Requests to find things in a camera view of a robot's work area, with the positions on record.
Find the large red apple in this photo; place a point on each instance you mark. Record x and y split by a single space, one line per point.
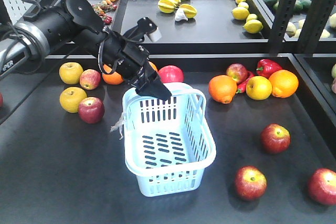
169 74

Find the orange left of pair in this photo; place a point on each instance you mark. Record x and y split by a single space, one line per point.
113 79

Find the cherry tomato vine cluster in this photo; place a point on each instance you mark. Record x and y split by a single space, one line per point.
103 8

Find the white garlic bulb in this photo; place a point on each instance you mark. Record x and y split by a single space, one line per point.
180 15

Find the yellow apple front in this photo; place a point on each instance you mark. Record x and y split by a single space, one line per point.
70 98

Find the red chili pepper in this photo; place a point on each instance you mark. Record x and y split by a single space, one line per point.
241 88

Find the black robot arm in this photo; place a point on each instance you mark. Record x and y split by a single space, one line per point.
39 33

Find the red apple at corner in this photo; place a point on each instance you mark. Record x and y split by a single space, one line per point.
1 100

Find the pink red apple near pepper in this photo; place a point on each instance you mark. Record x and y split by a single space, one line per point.
237 72

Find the orange right of pair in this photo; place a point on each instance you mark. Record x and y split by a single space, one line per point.
153 66

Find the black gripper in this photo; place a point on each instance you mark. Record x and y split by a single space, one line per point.
125 55

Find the orange with navel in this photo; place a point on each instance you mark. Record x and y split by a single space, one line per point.
222 89

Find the light blue plastic basket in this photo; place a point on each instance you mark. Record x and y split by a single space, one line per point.
167 144

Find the orange beside pepper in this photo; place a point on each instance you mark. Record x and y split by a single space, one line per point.
284 83

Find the orange of pair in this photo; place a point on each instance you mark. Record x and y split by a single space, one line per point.
153 66
113 79

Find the red green apple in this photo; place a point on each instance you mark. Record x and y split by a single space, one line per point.
321 186
275 138
250 183

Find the red bell pepper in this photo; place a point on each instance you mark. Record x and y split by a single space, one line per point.
267 67

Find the yellow apple back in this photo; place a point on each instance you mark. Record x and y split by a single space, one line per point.
70 72

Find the dark red apple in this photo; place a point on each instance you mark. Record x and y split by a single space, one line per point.
91 110

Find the red green apple upper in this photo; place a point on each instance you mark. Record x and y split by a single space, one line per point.
275 138

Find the small pink red apple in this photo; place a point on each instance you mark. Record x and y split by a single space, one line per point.
90 79

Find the black wooden display stand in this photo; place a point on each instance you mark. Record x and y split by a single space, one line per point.
55 168

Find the yellow round fruit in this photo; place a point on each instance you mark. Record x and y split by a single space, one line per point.
258 88

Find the yellow apple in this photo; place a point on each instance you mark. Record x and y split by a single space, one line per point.
70 72
70 98

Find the red green apple lower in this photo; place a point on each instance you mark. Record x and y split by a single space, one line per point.
321 186

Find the red green apple left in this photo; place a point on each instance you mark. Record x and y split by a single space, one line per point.
250 183

